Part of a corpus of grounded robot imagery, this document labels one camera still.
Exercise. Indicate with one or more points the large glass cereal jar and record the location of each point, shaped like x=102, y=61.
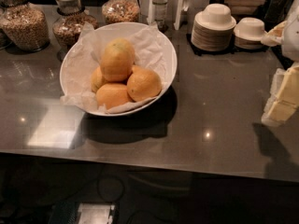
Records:
x=25, y=26

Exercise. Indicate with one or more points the tall stack paper bowls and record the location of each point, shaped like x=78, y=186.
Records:
x=213, y=28

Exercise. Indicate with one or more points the white ceramic bowl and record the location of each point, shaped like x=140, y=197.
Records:
x=168, y=56

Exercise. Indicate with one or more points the black rubber mat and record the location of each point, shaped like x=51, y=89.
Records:
x=231, y=49

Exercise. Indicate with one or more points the white paper bowl liner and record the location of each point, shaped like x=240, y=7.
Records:
x=81, y=62

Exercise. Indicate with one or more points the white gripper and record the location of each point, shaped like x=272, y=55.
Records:
x=291, y=37

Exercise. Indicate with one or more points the grey device under table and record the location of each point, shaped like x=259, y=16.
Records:
x=84, y=213

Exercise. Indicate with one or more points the stack of paper napkins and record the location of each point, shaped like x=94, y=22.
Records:
x=244, y=2

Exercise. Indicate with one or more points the middle glass granola jar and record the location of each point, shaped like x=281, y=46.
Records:
x=68, y=27

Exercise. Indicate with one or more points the white stand frame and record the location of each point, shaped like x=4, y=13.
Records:
x=174, y=9

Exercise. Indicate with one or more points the short stack paper bowls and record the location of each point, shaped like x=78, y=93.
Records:
x=249, y=33

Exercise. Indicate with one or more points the right glass cereal jar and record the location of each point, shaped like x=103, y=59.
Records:
x=115, y=11

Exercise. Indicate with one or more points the middle hidden orange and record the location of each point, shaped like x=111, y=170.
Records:
x=136, y=68

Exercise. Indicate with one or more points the small glass bottle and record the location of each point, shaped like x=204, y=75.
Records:
x=159, y=13

